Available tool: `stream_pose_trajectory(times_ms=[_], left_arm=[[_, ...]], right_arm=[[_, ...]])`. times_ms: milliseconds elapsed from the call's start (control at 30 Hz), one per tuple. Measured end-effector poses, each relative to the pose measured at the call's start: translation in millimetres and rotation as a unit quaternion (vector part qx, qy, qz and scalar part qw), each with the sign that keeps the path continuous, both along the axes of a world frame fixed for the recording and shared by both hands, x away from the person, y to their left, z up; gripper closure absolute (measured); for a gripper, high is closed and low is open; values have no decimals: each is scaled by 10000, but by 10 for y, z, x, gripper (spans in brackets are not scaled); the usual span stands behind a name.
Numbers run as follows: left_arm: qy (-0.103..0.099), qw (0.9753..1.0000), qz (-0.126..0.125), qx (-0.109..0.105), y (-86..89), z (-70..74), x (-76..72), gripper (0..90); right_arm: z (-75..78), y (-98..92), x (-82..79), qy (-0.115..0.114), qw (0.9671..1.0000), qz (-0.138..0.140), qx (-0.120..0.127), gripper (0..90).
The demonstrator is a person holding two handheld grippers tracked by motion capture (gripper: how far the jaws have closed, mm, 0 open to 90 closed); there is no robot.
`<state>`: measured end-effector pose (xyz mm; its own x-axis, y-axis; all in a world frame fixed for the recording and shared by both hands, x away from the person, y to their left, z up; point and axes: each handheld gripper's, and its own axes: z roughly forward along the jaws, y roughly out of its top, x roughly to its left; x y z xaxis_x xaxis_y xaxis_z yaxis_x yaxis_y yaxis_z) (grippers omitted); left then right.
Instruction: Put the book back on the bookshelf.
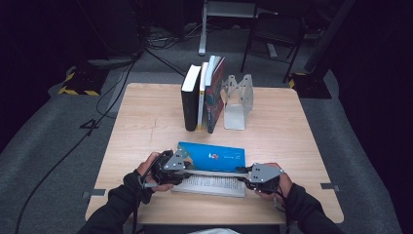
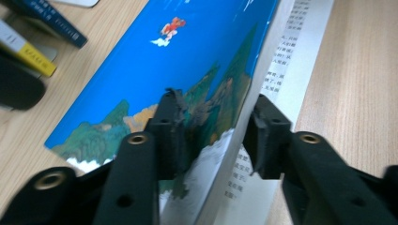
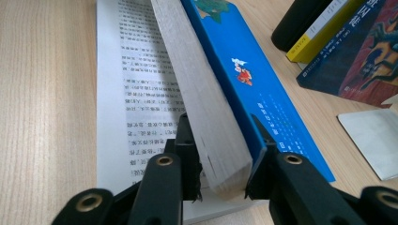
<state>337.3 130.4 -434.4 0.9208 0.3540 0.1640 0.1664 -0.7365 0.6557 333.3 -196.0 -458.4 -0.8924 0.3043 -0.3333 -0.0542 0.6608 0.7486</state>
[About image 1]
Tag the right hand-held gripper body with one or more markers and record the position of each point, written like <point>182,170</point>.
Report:
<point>264,177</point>

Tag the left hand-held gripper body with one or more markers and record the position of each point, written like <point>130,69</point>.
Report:
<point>167,172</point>

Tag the blue book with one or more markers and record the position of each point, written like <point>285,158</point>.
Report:
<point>214,157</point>

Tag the black hardcover book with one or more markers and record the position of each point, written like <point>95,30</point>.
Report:
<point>190,104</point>

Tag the yellow book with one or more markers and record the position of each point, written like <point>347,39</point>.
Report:
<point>202,97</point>

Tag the red illustrated book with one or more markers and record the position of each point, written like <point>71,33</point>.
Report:
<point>215,97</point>

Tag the person's right hand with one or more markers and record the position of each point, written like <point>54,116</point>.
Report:
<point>285,185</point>

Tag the person's left hand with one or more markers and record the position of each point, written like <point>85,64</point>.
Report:
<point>144,169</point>

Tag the grey tape strip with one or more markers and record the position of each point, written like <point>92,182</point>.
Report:
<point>329,187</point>
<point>94,193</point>

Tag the black stand with base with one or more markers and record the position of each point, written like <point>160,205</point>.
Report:
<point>313,83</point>

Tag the yellow-black striped stand base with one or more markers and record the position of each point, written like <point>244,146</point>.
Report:
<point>81,83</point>

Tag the black chair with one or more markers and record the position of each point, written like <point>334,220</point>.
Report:
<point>276,29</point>

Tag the dark equipment cabinet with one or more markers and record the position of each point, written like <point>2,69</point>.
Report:
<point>113,26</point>

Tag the grey metal desk frame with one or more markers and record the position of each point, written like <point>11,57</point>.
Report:
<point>224,9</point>

